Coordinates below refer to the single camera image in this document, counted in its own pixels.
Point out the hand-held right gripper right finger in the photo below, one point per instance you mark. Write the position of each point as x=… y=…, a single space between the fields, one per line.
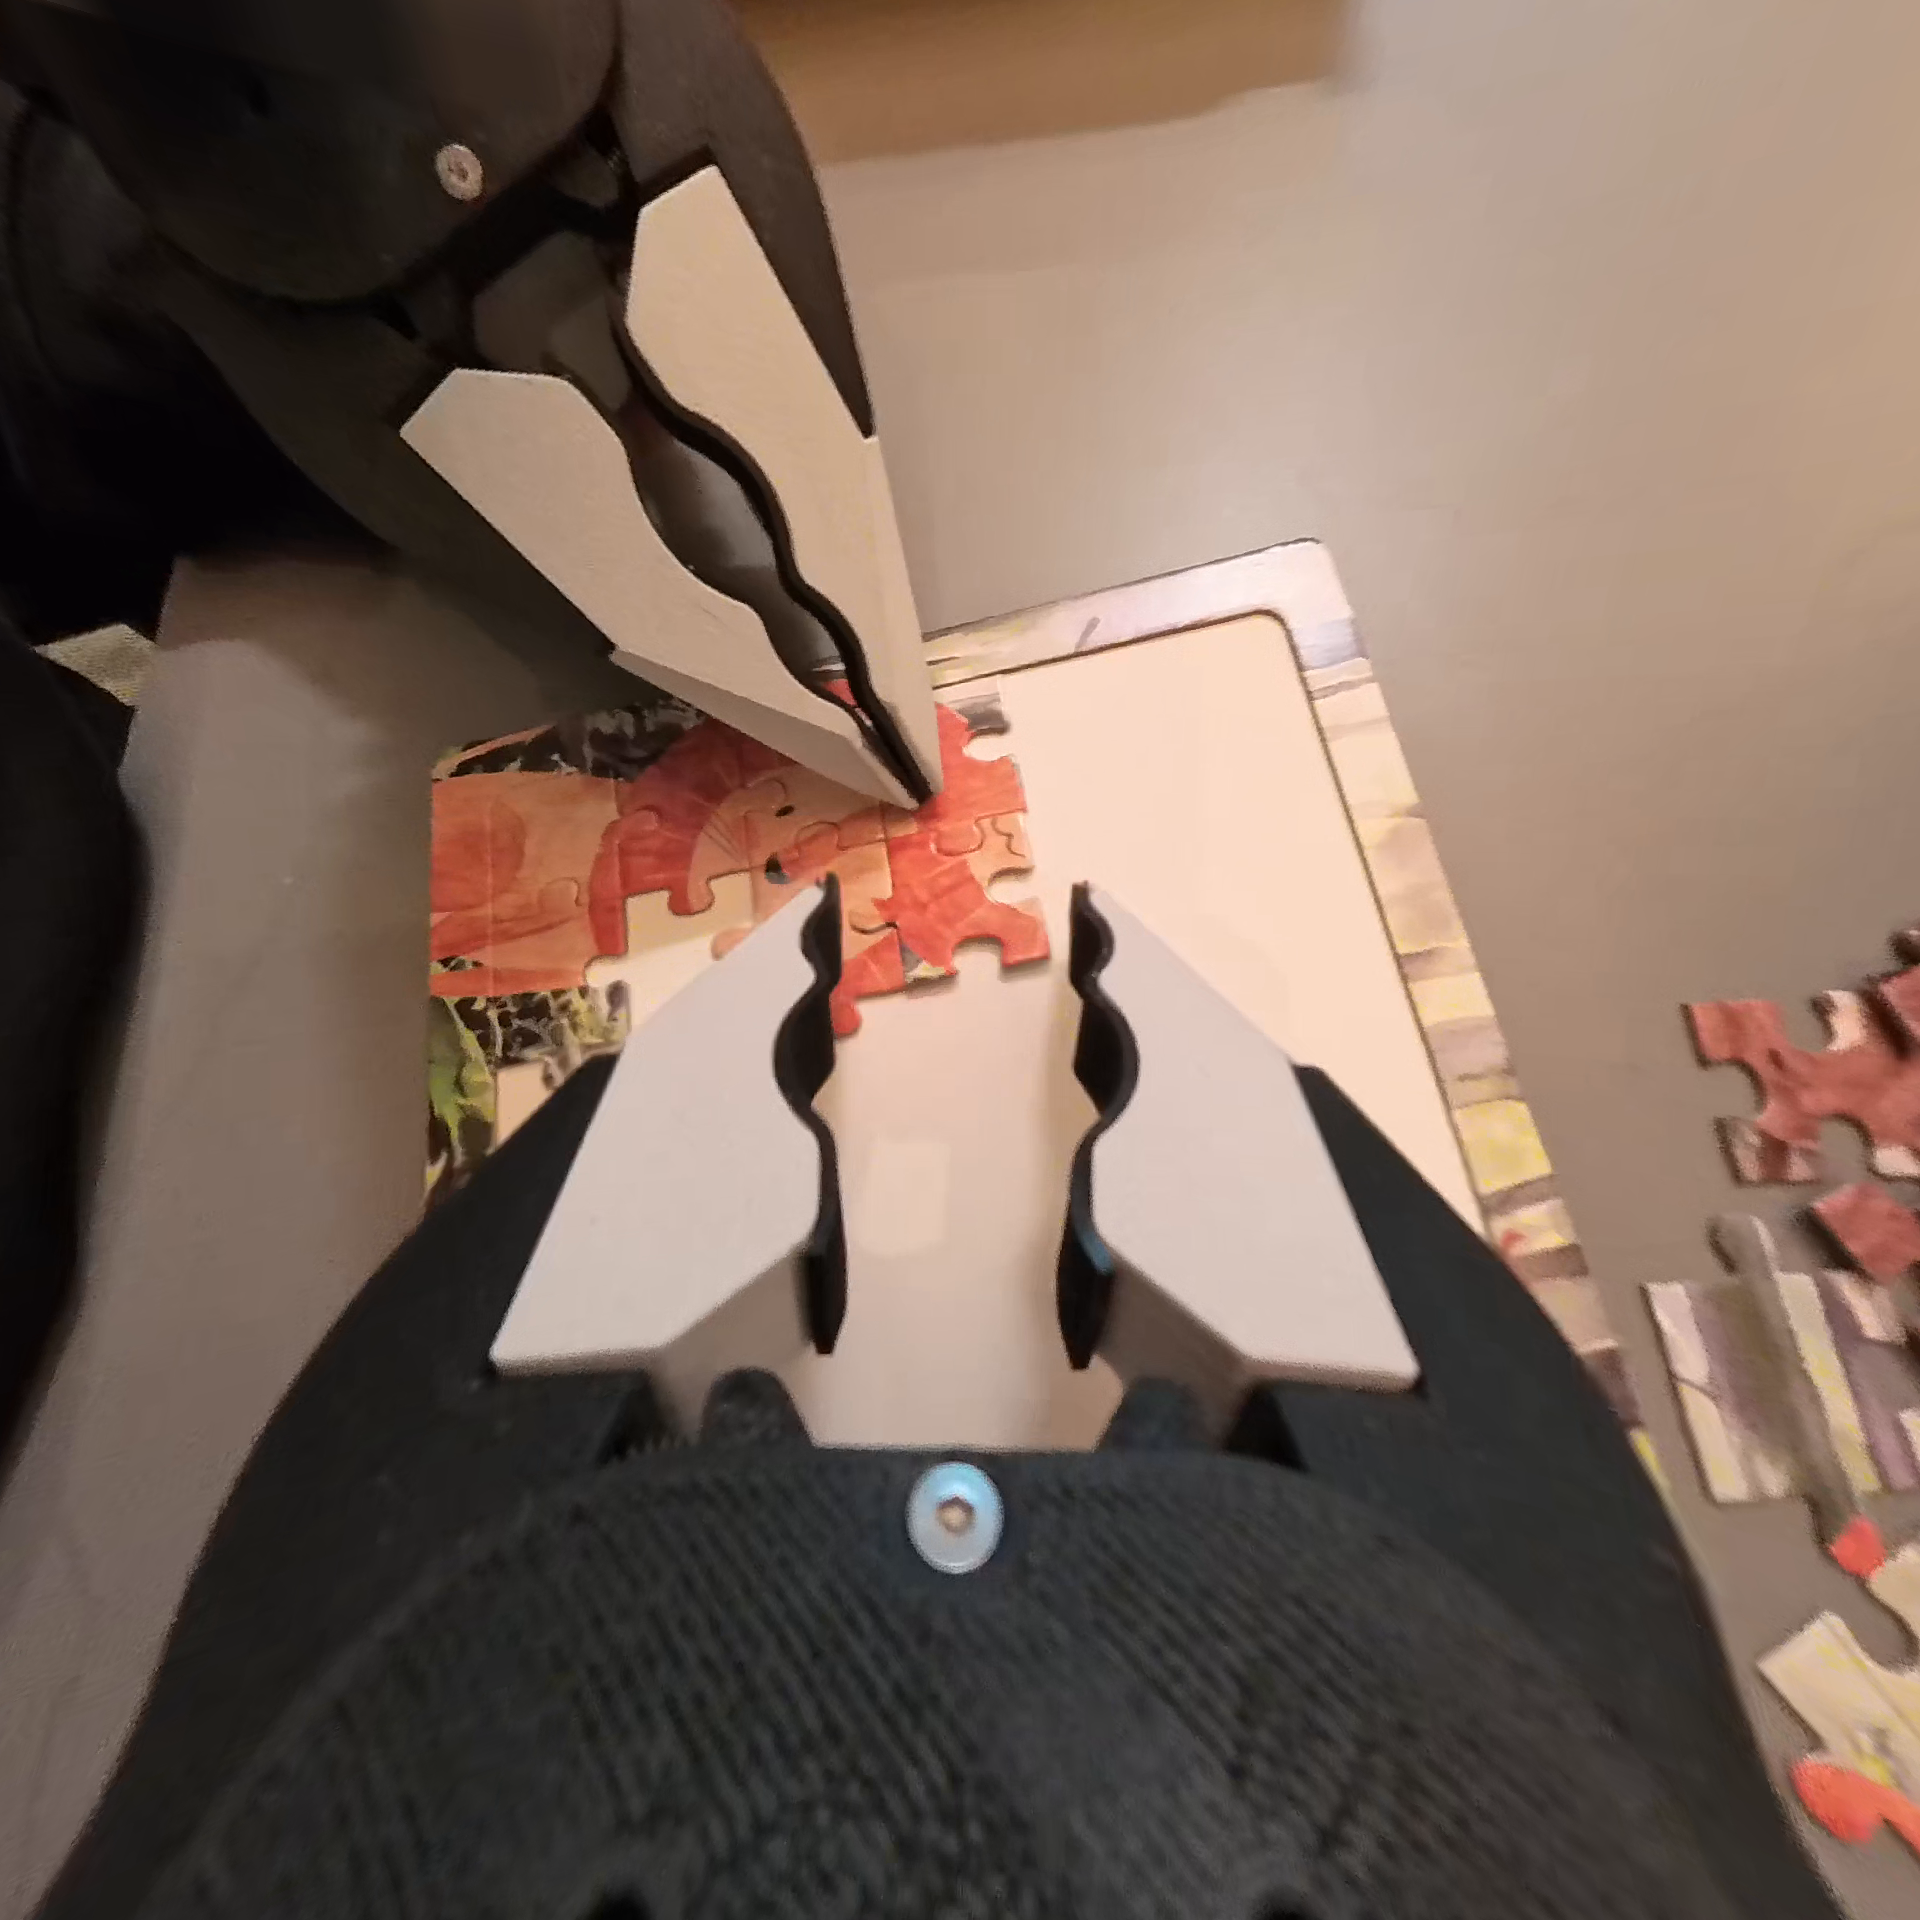
x=1230 y=1215

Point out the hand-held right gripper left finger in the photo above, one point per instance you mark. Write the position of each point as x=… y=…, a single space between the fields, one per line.
x=675 y=1201

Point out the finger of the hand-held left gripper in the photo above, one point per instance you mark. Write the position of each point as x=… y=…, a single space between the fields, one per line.
x=599 y=557
x=796 y=452

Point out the printed frame puzzle tray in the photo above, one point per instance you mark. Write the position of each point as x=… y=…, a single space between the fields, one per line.
x=1199 y=839

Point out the assembled lion puzzle section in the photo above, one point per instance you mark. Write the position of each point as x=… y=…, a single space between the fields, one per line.
x=973 y=846

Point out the pile of loose puzzle pieces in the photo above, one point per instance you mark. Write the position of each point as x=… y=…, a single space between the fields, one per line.
x=1817 y=1090

